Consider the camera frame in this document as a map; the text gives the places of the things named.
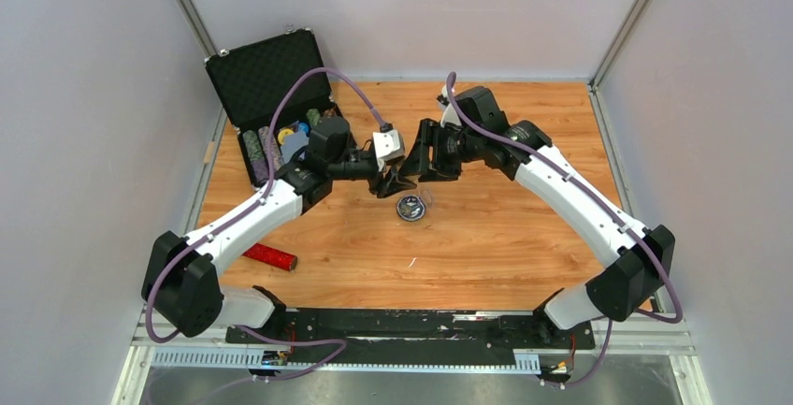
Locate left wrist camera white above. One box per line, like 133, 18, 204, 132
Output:
372, 129, 406, 171

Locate red glitter tube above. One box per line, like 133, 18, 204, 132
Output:
243, 243, 298, 272

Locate purple cable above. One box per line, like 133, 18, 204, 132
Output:
445, 71, 684, 389
143, 67, 393, 384

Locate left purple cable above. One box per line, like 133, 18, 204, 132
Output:
143, 67, 393, 384

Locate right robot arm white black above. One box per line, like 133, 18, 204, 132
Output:
399, 86, 675, 347

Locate black poker chip case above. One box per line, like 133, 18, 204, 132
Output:
204, 28, 324, 189

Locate yellow dealer button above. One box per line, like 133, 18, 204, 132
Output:
277, 127, 295, 145

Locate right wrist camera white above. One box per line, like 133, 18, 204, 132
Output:
437, 86, 461, 127

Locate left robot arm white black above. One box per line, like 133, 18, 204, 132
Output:
141, 116, 414, 342

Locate purple chip stack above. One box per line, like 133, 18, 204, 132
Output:
258, 126, 283, 171

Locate blue playing card deck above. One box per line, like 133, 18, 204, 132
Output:
281, 131, 309, 163

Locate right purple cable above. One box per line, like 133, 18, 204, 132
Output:
445, 71, 684, 389

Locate pink green chip stack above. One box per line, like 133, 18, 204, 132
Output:
306, 108, 324, 129

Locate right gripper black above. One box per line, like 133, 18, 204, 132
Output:
400, 118, 483, 181

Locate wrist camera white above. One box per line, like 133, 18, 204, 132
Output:
437, 86, 461, 127
372, 129, 406, 171

